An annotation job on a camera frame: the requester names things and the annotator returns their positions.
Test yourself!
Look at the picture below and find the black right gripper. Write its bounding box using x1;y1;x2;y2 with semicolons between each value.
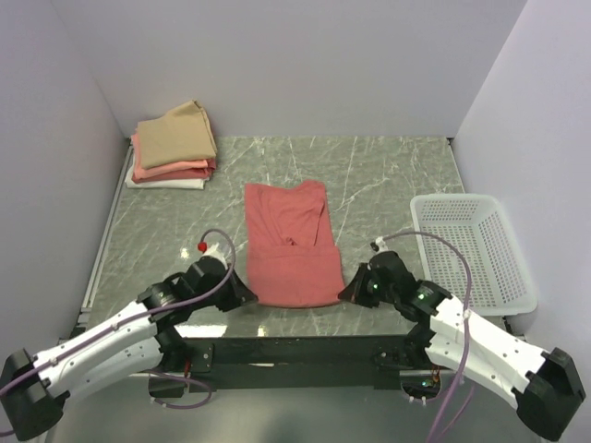
338;262;398;308

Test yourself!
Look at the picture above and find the red t-shirt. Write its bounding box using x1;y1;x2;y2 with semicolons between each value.
245;180;344;308

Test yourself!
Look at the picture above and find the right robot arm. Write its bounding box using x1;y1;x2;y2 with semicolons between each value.
338;251;585;441

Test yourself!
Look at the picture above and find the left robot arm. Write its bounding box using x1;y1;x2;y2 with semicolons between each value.
1;256;258;441

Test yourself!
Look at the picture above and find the black base beam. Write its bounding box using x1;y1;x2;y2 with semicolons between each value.
155;335;436;390

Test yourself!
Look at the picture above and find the folded white t-shirt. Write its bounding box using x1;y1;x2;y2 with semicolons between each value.
125;174;207;190

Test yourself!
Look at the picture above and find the folded pink t-shirt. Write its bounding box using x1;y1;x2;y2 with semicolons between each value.
131;134;217;184

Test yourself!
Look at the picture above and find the white plastic basket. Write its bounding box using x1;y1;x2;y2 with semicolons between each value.
410;194;537;317

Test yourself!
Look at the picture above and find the folded tan t-shirt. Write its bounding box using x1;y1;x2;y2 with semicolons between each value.
136;101;217;169

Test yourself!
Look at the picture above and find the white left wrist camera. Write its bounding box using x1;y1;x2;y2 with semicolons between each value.
197;241;228;263

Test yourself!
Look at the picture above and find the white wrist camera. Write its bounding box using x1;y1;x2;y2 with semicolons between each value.
197;241;228;263
370;236;389;254

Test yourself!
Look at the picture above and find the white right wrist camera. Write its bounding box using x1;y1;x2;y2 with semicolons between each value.
370;236;389;254

